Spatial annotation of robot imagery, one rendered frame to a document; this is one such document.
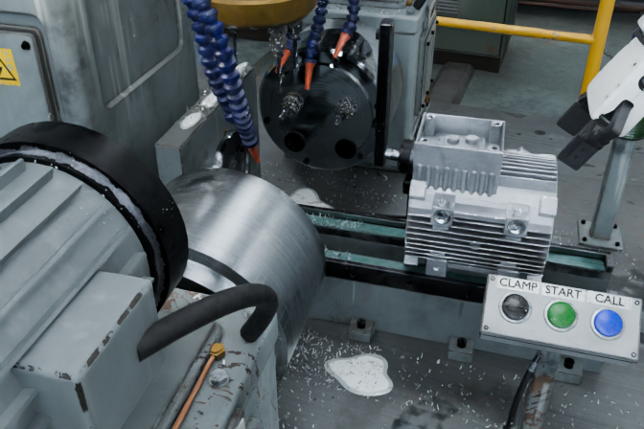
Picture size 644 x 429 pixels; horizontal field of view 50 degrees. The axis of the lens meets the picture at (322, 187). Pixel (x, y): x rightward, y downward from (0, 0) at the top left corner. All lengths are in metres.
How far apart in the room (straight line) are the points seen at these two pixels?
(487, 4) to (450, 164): 3.15
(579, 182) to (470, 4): 2.59
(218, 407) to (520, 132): 1.34
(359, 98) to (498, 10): 2.89
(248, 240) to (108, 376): 0.36
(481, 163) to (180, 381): 0.55
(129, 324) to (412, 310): 0.72
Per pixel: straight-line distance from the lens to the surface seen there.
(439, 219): 0.97
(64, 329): 0.44
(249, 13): 0.92
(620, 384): 1.17
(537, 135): 1.79
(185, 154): 0.98
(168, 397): 0.58
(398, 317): 1.13
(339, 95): 1.25
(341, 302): 1.14
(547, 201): 0.98
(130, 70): 1.09
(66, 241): 0.48
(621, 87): 0.87
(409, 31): 1.42
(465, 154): 0.97
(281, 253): 0.79
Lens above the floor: 1.60
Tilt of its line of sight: 32 degrees down
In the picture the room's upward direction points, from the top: straight up
